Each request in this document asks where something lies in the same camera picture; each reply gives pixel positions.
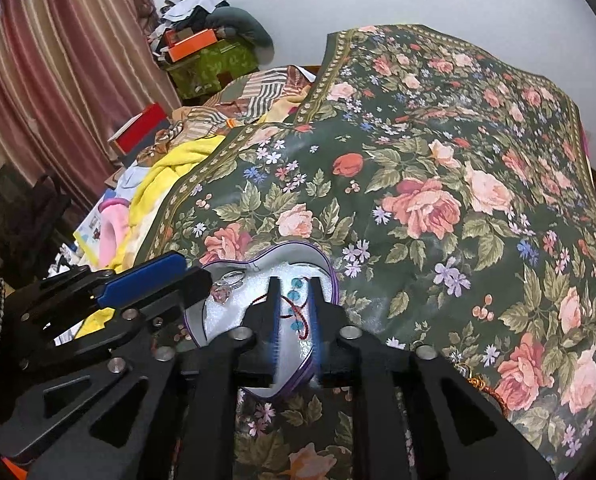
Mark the orange box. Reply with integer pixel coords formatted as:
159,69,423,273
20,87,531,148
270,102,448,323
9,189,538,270
169,29,217,62

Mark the pink slipper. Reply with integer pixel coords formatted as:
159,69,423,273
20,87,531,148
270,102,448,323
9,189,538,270
98,197,129,266

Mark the silver pink stone ring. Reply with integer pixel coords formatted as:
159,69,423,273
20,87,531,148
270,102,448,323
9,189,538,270
209,268,249,305

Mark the striped red curtain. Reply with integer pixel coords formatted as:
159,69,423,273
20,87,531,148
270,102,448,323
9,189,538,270
0,0,179,209

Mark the striped patterned quilt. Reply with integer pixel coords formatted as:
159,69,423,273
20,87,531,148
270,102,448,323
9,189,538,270
136,65,315,167

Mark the red string turquoise bead bracelet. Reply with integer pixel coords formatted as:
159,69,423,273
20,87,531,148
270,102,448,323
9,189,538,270
249,275,315,342

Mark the yellow blanket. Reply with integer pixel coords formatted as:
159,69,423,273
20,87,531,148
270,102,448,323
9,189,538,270
74,134,227,338

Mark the heart shaped purple tin box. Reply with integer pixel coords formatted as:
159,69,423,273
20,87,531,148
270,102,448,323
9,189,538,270
185,242,338,400

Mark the red white box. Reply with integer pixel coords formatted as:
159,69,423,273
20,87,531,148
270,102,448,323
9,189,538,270
107,103,170,157

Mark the floral green bed cover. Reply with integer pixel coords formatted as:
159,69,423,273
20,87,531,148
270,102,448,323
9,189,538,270
138,25,596,479

